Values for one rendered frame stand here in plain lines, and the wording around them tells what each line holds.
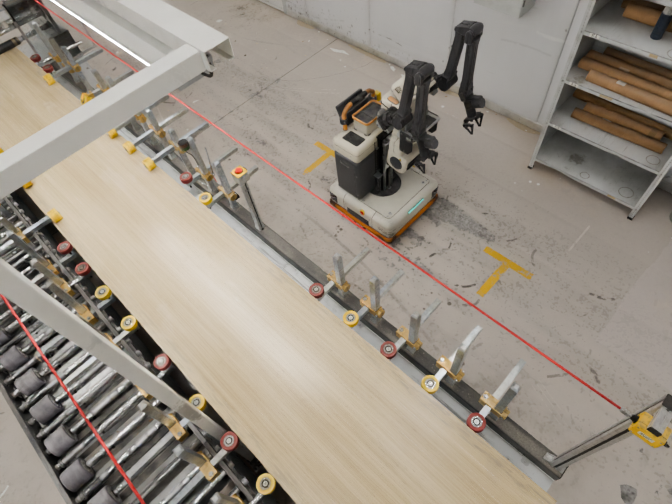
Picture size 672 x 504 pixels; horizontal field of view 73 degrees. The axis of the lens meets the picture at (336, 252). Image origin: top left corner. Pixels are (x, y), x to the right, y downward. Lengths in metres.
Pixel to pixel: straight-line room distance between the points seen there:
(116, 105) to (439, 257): 2.89
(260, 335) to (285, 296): 0.25
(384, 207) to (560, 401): 1.76
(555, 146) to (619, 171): 0.52
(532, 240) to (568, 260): 0.29
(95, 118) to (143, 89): 0.11
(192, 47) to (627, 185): 3.65
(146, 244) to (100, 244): 0.29
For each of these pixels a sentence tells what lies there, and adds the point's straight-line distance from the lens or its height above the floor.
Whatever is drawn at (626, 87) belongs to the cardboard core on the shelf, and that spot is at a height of 0.97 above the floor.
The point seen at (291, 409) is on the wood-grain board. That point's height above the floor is 0.90.
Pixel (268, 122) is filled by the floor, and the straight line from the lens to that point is 4.79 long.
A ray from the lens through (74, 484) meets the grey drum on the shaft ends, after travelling 2.60.
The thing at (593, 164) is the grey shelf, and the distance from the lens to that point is 4.32.
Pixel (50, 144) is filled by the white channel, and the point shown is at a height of 2.45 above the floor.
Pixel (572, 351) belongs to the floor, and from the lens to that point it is 3.46.
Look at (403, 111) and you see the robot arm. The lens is 2.64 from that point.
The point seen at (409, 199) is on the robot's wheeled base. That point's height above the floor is 0.28.
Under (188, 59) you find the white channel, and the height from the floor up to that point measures 2.46.
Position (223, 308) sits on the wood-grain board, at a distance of 2.50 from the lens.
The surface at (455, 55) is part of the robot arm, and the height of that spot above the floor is 1.44.
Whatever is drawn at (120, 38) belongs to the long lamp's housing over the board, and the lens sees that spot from 1.50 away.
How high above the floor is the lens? 3.01
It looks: 56 degrees down
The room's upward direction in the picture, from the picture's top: 9 degrees counter-clockwise
